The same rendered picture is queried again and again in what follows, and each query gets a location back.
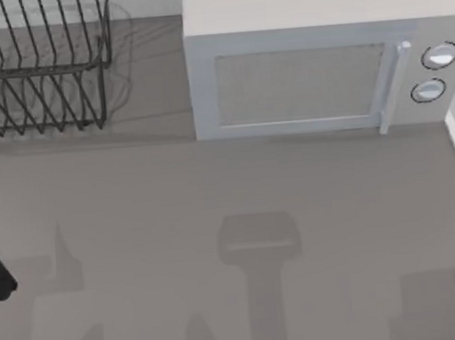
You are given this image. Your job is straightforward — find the microwave oven door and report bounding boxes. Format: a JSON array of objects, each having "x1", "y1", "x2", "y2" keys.
[{"x1": 185, "y1": 20, "x2": 418, "y2": 142}]

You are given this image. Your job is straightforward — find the pale grey microwave oven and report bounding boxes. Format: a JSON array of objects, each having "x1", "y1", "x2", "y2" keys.
[{"x1": 179, "y1": 0, "x2": 455, "y2": 143}]

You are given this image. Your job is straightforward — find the round microwave knob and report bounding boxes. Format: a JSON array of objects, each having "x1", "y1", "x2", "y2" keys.
[
  {"x1": 409, "y1": 76, "x2": 448, "y2": 104},
  {"x1": 420, "y1": 40, "x2": 455, "y2": 72}
]

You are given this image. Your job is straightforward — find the pale microwave door handle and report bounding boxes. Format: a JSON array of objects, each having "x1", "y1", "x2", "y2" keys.
[{"x1": 371, "y1": 40, "x2": 418, "y2": 135}]

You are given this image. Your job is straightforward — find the black wire dish rack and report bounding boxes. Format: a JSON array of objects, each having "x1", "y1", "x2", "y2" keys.
[{"x1": 0, "y1": 0, "x2": 121, "y2": 138}]

